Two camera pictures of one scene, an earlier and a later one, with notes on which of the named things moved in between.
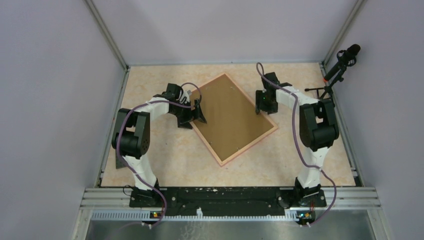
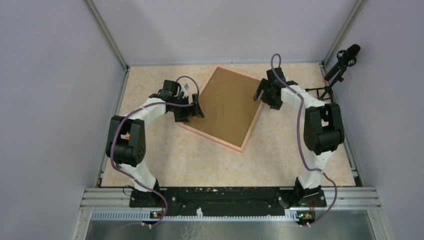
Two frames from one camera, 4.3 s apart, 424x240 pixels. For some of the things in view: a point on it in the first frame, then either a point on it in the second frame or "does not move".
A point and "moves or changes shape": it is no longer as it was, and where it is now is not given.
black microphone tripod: [328, 88] does not move
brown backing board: [232, 121] moves or changes shape
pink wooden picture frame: [221, 164] → [230, 112]
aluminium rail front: [119, 199] does not move
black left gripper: [196, 113] does not move
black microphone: [345, 57] does not move
